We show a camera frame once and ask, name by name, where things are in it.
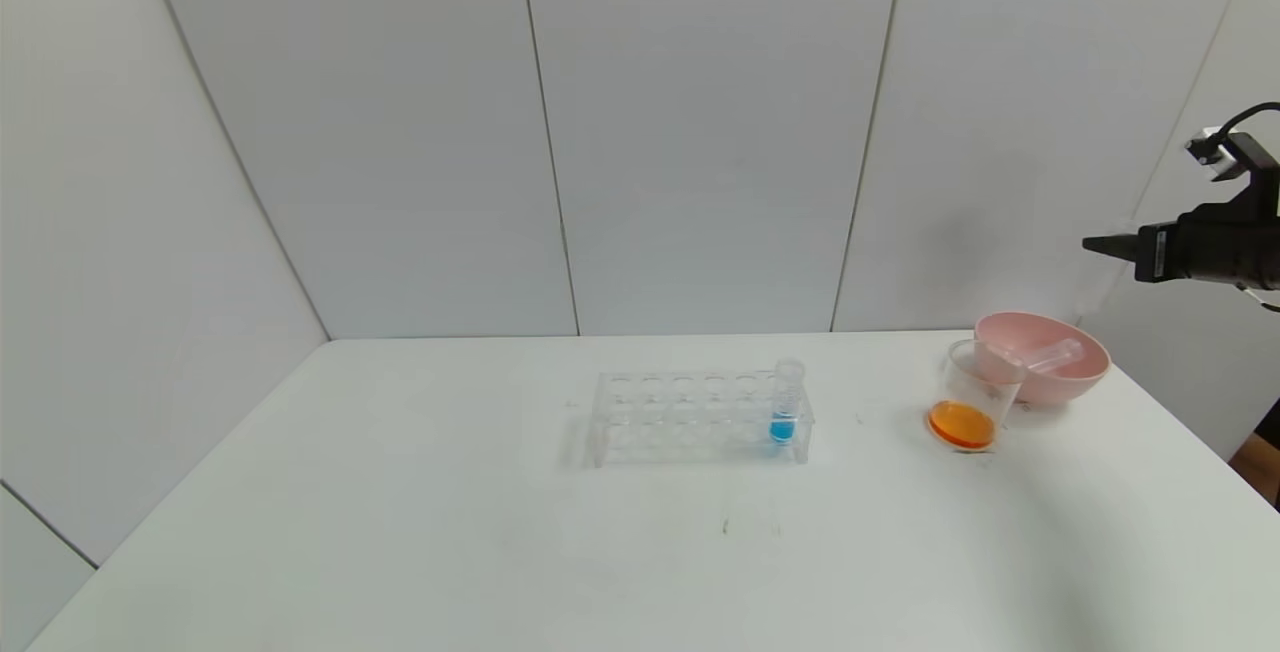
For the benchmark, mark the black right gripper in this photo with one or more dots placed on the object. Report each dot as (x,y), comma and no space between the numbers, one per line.
(1157,251)

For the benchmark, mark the test tube with red pigment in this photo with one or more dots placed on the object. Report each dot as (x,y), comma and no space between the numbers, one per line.
(1055,356)

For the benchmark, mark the clear glass beaker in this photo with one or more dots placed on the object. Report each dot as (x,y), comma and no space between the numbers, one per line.
(960,422)

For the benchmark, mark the test tube with blue pigment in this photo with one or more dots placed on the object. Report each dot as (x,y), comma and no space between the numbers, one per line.
(782,427)

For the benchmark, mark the clear acrylic test tube rack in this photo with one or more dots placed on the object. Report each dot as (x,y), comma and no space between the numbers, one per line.
(650,422)

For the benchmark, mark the pink bowl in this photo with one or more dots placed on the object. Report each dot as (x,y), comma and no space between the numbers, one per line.
(1050,387)

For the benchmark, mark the white black wrist camera box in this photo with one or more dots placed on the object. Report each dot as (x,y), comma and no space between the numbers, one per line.
(1235,154)

